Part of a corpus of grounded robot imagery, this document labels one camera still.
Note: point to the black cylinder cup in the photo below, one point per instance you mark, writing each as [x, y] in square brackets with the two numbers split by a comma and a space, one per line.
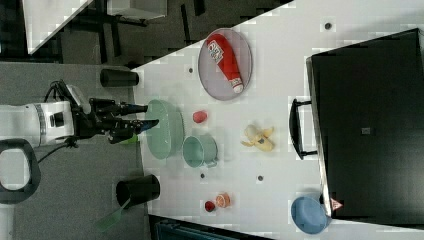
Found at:
[118, 78]

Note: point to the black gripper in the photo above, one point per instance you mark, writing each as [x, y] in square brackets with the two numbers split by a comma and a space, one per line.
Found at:
[100, 119]

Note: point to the grey round plate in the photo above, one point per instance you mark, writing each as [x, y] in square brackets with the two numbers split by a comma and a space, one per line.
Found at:
[212, 78]

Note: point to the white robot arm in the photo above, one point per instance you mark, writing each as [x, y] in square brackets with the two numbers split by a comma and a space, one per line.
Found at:
[27, 127]

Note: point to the black cup with green spatula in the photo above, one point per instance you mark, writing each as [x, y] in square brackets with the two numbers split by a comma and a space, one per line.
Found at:
[130, 193]

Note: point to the blue bowl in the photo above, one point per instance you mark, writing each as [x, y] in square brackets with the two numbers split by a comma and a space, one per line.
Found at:
[309, 215]

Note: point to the peeled yellow toy banana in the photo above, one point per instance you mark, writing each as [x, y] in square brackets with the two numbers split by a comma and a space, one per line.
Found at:
[258, 138]

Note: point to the green colander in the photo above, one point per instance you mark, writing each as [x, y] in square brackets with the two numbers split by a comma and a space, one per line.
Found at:
[166, 138]

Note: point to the red ketchup bottle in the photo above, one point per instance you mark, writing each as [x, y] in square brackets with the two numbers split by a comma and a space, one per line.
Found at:
[221, 52]

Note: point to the orange slice toy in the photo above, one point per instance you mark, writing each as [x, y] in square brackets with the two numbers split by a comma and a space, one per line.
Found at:
[223, 200]

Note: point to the small red toy fruit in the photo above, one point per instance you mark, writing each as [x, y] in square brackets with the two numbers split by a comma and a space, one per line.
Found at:
[209, 206]

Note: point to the black toaster oven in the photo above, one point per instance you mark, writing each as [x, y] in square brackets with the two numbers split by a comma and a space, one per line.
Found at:
[367, 104]

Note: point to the red toy strawberry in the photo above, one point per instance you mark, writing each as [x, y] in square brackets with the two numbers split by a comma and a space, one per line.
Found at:
[199, 116]

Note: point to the green mug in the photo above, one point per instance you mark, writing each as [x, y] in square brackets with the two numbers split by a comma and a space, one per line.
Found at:
[200, 150]

